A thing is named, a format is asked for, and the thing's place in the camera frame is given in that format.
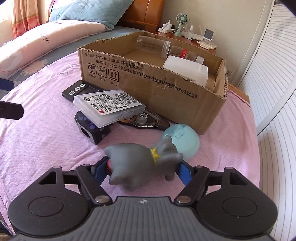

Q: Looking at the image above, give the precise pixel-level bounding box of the grey elephant toy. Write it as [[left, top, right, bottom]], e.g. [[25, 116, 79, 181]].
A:
[[104, 136, 183, 191]]

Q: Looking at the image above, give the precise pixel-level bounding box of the black digital timer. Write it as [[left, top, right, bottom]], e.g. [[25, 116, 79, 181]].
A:
[[62, 80, 104, 102]]

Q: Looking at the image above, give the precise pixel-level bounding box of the white translucent plastic container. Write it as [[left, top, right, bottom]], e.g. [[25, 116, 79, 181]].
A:
[[163, 55, 209, 87]]

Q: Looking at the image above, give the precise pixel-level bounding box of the capsule bottle silver cap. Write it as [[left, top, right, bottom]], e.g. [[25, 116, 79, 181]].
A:
[[169, 46, 204, 64]]

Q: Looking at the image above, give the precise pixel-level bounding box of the clear plastic jar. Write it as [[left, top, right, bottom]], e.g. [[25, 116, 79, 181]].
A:
[[137, 36, 171, 59]]

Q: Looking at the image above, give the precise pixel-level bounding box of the light blue round case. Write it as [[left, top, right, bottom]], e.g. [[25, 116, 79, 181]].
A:
[[161, 124, 200, 161]]

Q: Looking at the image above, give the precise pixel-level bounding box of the black dotted cube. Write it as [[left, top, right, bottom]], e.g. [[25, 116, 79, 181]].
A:
[[74, 111, 110, 145]]

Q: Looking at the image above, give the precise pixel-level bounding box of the pink bed cover cloth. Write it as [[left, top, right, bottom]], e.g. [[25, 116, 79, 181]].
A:
[[1, 52, 260, 218]]

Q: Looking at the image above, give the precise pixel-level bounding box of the clear box with label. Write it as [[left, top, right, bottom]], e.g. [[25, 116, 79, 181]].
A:
[[73, 89, 145, 128]]

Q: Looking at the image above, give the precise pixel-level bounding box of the orange curtain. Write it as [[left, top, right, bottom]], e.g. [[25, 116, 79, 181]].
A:
[[11, 0, 40, 38]]

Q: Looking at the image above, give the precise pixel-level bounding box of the correction tape dispenser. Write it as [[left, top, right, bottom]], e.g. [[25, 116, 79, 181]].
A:
[[118, 109, 170, 131]]

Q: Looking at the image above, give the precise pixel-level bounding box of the cardboard box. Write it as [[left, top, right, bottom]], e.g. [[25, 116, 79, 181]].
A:
[[78, 32, 228, 135]]

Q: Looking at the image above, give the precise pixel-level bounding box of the white louvered closet door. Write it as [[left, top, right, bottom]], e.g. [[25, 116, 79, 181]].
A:
[[238, 1, 295, 240]]

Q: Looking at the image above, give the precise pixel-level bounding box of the blue pillow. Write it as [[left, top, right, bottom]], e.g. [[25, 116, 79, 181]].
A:
[[49, 0, 133, 30]]

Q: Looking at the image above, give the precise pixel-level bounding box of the white remote control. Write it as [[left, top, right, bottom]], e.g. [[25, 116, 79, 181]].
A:
[[197, 41, 217, 50]]

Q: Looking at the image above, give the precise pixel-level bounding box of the small clear spray bottle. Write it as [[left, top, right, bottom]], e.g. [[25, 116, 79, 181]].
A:
[[186, 25, 194, 41]]

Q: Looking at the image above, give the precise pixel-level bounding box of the white stand with screen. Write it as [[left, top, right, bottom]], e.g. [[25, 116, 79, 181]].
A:
[[201, 28, 214, 44]]

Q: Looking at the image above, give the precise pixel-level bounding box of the white power strip charger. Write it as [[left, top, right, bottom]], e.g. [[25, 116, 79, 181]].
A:
[[158, 20, 175, 34]]

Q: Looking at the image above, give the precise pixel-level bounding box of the wooden headboard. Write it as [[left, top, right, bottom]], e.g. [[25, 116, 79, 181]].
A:
[[48, 0, 165, 33]]

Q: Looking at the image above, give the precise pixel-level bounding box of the green mini fan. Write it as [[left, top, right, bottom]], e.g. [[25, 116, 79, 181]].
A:
[[174, 13, 190, 37]]

